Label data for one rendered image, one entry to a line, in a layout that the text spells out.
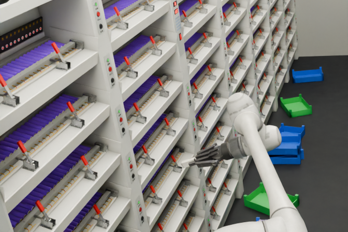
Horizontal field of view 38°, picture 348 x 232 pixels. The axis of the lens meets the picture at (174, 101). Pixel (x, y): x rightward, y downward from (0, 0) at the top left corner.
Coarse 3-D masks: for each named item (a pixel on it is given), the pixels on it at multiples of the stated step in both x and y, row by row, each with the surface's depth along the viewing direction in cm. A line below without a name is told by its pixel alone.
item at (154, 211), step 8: (176, 144) 266; (184, 144) 264; (184, 152) 265; (192, 152) 265; (168, 168) 251; (184, 168) 253; (176, 176) 246; (168, 184) 240; (176, 184) 243; (152, 192) 234; (160, 192) 234; (168, 192) 235; (168, 200) 236; (152, 208) 224; (160, 208) 225; (152, 216) 219; (152, 224) 218
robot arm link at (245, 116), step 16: (240, 96) 198; (240, 112) 197; (256, 112) 198; (240, 128) 195; (256, 128) 192; (256, 144) 187; (256, 160) 185; (272, 176) 181; (272, 192) 177; (272, 208) 170
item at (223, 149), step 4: (224, 144) 214; (220, 148) 217; (224, 148) 212; (228, 148) 212; (212, 152) 218; (220, 152) 215; (224, 152) 212; (228, 152) 212; (212, 156) 216; (216, 156) 214; (220, 156) 213; (224, 156) 213; (228, 156) 212; (232, 156) 213; (220, 160) 214
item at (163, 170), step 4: (176, 148) 264; (176, 152) 260; (168, 160) 253; (172, 160) 256; (176, 160) 257; (168, 164) 250; (164, 168) 247; (160, 172) 244; (164, 172) 247; (156, 176) 241; (160, 176) 241; (156, 180) 238; (152, 184) 235; (156, 184) 238; (160, 184) 238; (148, 188) 232; (148, 192) 230; (144, 196) 227; (144, 200) 226; (144, 204) 224
